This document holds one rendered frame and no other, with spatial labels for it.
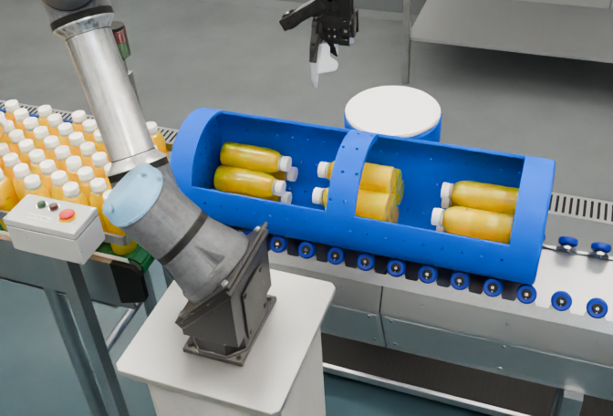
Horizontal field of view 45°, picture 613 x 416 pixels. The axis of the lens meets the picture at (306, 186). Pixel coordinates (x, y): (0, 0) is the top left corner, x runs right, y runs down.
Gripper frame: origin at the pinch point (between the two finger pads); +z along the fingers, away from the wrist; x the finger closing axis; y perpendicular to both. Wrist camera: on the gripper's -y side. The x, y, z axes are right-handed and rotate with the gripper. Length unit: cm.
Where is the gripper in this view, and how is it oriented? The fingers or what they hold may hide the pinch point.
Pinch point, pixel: (323, 71)
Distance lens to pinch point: 164.2
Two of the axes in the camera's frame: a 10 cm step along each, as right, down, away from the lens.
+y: 9.4, 1.5, -3.0
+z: 0.6, 8.0, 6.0
